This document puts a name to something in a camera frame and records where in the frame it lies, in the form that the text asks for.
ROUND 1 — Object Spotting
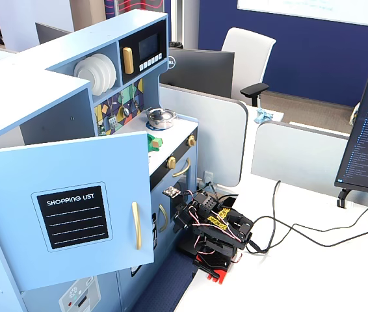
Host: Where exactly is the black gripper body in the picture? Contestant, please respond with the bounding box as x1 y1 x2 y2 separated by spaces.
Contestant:
187 191 220 216

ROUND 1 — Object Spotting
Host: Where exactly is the black toy microwave door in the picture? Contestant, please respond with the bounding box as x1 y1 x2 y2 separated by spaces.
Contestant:
118 19 167 86

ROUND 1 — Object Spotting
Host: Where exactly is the gold microwave handle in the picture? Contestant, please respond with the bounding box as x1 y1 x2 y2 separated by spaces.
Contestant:
122 47 135 76

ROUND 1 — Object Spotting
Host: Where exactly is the blue crumpled cloth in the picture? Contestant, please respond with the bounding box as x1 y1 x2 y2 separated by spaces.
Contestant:
253 107 274 125

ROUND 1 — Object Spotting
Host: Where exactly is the steel toy ladle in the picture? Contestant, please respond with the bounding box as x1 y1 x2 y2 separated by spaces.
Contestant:
120 91 131 116

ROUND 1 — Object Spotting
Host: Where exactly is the blue wooden toy kitchen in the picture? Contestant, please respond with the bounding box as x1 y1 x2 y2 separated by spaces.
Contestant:
0 8 201 312

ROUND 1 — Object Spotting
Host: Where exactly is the dark grey monitor back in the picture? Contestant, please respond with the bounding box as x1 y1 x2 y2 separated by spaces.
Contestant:
34 21 73 45

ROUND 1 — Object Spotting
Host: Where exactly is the gold oven door handle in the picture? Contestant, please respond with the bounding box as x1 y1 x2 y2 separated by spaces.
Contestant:
172 157 192 178

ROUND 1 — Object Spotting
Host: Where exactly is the steel toy skimmer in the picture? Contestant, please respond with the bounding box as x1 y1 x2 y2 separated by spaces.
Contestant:
96 109 105 136

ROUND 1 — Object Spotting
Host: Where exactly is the black Dell monitor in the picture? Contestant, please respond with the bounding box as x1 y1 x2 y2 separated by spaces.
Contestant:
159 47 236 99

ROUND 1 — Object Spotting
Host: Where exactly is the grey desk partition panel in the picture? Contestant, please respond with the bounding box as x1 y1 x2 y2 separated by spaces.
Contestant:
159 83 248 188
250 120 351 196

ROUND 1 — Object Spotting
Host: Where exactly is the white toy plate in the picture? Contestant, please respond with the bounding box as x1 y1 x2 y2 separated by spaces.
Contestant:
86 55 112 94
73 57 104 97
96 53 118 89

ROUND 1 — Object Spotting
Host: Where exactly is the black cable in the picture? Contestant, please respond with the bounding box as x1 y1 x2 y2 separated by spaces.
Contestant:
263 224 368 253
244 179 283 255
251 199 368 235

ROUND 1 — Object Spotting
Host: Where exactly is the steel toy pot with lid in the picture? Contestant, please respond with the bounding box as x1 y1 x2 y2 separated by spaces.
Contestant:
146 107 178 131

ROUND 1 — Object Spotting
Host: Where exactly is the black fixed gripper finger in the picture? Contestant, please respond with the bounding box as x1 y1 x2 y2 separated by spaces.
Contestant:
172 211 194 233

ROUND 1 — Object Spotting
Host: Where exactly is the white office chair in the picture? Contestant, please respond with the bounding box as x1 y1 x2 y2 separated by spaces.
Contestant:
220 27 278 108

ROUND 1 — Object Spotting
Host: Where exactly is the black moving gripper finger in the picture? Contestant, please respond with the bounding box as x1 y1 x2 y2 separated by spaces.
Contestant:
176 201 198 216

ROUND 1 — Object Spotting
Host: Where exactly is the red robot base mount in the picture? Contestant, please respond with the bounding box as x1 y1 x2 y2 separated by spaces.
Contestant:
192 252 234 285

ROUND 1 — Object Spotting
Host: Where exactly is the white whiteboard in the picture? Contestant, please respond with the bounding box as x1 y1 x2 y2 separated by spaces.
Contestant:
236 0 368 30

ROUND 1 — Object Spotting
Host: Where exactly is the green round plate with knob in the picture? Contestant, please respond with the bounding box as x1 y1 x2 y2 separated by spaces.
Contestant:
146 133 164 153

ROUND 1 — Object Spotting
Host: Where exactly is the long gold cabinet door handle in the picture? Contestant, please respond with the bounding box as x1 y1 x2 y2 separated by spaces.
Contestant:
131 201 143 251

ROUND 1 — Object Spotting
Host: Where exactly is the small camera circuit board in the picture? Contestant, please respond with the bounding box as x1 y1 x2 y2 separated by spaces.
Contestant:
162 185 180 199

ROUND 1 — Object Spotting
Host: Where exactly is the gold dishwasher door handle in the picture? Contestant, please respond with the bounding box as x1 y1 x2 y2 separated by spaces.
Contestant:
158 203 169 233

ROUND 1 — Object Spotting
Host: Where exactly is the steel toy slotted spatula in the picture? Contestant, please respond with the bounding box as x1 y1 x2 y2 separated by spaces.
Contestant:
107 99 119 129

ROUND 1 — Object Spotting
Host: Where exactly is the blue shopping list cabinet door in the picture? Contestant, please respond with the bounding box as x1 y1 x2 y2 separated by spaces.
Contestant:
0 131 155 292

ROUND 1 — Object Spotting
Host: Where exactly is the black monitor mount clamp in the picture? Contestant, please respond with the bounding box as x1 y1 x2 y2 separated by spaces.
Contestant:
336 188 356 209

